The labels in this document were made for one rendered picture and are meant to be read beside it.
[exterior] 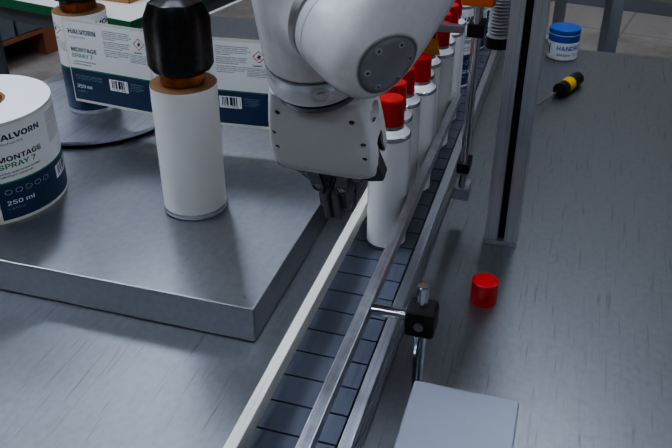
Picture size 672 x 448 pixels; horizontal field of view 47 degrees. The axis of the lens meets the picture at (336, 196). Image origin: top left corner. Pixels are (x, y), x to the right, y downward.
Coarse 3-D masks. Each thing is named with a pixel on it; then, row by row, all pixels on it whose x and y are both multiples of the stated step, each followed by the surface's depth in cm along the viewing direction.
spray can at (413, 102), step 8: (408, 72) 100; (408, 80) 101; (408, 88) 101; (408, 96) 102; (416, 96) 103; (408, 104) 102; (416, 104) 102; (416, 112) 103; (416, 120) 104; (416, 128) 104; (416, 136) 105; (416, 144) 106; (416, 152) 106; (416, 160) 107; (416, 168) 108
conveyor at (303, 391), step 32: (480, 64) 161; (448, 160) 128; (416, 224) 107; (352, 256) 100; (352, 288) 94; (384, 288) 94; (320, 320) 89; (384, 320) 89; (320, 352) 84; (288, 384) 80; (320, 384) 80; (352, 384) 80; (288, 416) 76
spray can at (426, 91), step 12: (420, 60) 104; (420, 72) 105; (420, 84) 106; (432, 84) 107; (420, 96) 106; (432, 96) 107; (420, 108) 107; (432, 108) 108; (420, 120) 107; (432, 120) 109; (420, 132) 108; (432, 132) 110; (420, 144) 109; (420, 156) 110
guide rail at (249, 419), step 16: (352, 224) 100; (352, 240) 100; (336, 256) 94; (320, 272) 91; (336, 272) 94; (320, 288) 88; (304, 304) 86; (304, 320) 83; (288, 336) 81; (288, 352) 79; (272, 368) 77; (272, 384) 75; (256, 400) 73; (240, 416) 71; (256, 416) 72; (240, 432) 69
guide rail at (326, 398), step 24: (456, 96) 125; (432, 144) 110; (432, 168) 106; (408, 216) 93; (384, 264) 84; (360, 312) 77; (360, 336) 75; (336, 360) 71; (336, 384) 68; (312, 432) 63
